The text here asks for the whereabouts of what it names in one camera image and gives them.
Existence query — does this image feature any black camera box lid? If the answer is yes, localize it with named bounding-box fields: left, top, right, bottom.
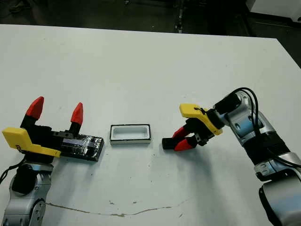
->
left=60, top=134, right=105, bottom=162

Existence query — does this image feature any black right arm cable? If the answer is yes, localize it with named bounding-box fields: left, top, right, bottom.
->
left=231, top=87, right=301, bottom=168

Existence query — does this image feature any small black camera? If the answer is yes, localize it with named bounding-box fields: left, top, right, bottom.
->
left=161, top=137, right=181, bottom=151

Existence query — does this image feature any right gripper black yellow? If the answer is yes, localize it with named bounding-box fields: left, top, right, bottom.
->
left=172, top=103, right=223, bottom=152

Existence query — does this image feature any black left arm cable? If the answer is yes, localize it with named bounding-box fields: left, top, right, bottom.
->
left=0, top=158, right=26, bottom=184

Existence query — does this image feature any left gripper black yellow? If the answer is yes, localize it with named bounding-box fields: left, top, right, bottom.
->
left=1, top=96, right=84, bottom=164

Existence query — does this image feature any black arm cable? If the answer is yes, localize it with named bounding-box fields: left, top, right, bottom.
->
left=231, top=87, right=301, bottom=168
left=0, top=158, right=26, bottom=184

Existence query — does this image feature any dark shoe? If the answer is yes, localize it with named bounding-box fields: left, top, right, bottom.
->
left=8, top=0, right=32, bottom=12

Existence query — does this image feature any white camera box base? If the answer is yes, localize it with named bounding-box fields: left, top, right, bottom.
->
left=109, top=122, right=151, bottom=147

